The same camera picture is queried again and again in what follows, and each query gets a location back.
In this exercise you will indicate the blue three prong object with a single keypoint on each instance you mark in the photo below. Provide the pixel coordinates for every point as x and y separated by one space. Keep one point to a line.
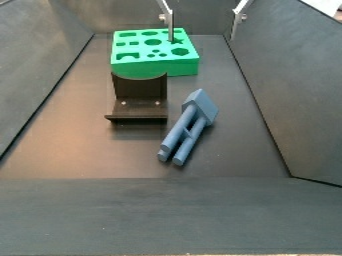
198 114

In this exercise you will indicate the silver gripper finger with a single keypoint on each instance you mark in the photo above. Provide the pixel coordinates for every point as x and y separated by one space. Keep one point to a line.
166 16
240 15

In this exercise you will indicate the green foam shape board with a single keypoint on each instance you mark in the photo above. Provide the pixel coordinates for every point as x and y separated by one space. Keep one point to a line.
144 54

